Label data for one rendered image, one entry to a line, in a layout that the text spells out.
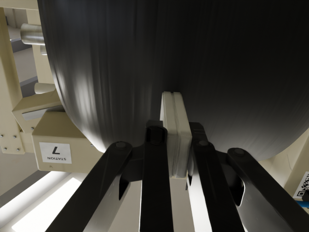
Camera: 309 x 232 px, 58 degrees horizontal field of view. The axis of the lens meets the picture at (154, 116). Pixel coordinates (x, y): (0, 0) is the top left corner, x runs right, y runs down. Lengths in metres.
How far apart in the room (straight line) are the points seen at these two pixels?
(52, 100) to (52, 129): 0.13
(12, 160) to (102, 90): 5.76
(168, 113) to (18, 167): 5.64
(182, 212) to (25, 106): 4.08
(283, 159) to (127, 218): 4.19
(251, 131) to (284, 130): 0.03
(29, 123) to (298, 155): 0.83
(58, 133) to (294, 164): 0.63
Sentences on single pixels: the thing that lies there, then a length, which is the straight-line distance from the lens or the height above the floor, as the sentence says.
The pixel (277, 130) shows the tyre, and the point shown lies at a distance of 0.28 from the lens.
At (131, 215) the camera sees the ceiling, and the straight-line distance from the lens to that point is 4.75.
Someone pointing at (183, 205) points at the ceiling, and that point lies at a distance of 4.96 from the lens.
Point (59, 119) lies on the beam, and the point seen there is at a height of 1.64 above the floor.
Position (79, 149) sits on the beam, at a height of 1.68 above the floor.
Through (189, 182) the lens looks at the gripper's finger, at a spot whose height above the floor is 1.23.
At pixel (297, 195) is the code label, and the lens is 0.66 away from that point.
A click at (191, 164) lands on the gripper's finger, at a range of 0.16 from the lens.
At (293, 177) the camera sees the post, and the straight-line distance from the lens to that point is 0.62.
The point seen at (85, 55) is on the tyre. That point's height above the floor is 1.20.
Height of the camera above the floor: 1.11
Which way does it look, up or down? 33 degrees up
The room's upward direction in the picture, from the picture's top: 175 degrees counter-clockwise
